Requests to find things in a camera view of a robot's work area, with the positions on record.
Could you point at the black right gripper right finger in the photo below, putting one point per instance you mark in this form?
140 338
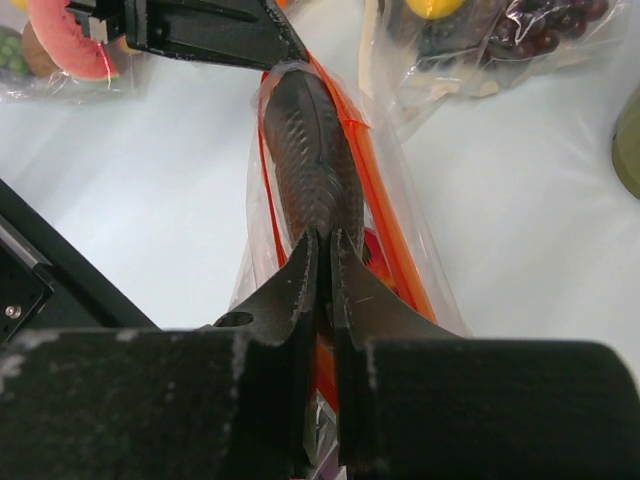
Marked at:
475 410

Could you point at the grey fake fish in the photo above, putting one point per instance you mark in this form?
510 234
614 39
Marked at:
317 179

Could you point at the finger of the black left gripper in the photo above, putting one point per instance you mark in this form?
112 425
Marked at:
253 34

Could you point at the orange-zip bag with lemon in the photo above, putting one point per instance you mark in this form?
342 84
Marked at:
45 55

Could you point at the clear orange-zip plastic bag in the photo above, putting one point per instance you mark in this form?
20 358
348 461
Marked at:
404 238

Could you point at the red fake apple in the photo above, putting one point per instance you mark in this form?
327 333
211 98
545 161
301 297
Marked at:
380 265

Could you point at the clear bag with grapes pear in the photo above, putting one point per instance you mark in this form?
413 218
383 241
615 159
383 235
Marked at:
410 65

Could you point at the yellow fake pear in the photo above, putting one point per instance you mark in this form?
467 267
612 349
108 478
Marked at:
434 9

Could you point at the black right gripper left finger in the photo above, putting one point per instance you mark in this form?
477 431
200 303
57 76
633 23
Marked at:
231 401

